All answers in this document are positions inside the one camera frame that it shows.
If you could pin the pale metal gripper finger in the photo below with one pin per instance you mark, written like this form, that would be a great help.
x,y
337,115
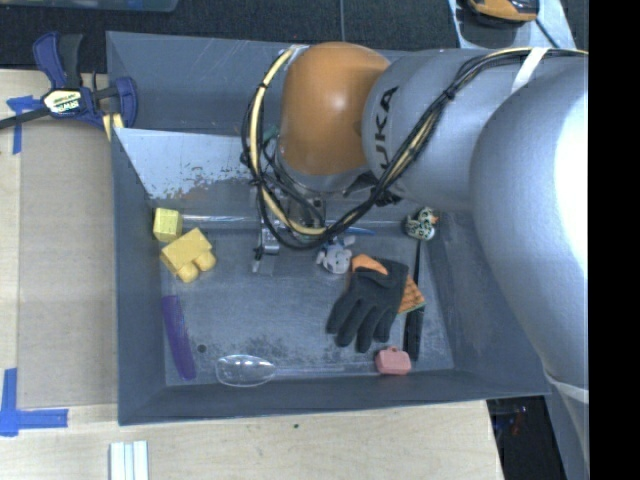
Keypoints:
x,y
270,244

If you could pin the green and white toy duck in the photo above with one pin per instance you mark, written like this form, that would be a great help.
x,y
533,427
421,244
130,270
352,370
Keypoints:
x,y
421,224

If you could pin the purple comb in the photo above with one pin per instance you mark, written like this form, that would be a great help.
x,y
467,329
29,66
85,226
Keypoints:
x,y
179,338

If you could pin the yellow toy building block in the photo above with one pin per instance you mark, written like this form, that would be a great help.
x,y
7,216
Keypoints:
x,y
186,253

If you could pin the white toy mouse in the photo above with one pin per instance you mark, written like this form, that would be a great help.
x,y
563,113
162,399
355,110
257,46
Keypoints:
x,y
336,259

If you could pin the clear plastic spoon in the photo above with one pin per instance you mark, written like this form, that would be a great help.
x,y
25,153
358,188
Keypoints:
x,y
245,370

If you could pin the pale wood flat board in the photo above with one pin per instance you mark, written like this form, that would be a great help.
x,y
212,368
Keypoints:
x,y
65,268

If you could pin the pink toy suitcase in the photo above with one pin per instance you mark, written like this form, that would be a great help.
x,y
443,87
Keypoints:
x,y
393,362

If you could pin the small yellow cube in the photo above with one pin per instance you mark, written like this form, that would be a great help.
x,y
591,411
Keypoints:
x,y
167,224

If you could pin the grey metal bin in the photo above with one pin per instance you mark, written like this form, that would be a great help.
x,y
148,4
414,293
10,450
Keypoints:
x,y
280,313

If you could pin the black and orange glove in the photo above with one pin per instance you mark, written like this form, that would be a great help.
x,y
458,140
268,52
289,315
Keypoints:
x,y
367,303

